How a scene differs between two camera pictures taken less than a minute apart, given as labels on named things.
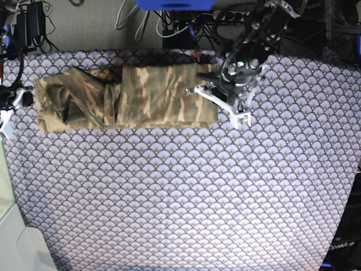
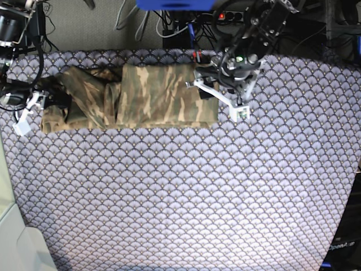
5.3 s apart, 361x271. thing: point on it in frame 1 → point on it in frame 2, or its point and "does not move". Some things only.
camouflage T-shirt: x=133 y=96 does not move
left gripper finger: x=23 y=97 → x=20 y=95
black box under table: x=182 y=40 does not move
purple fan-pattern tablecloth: x=266 y=197 does not move
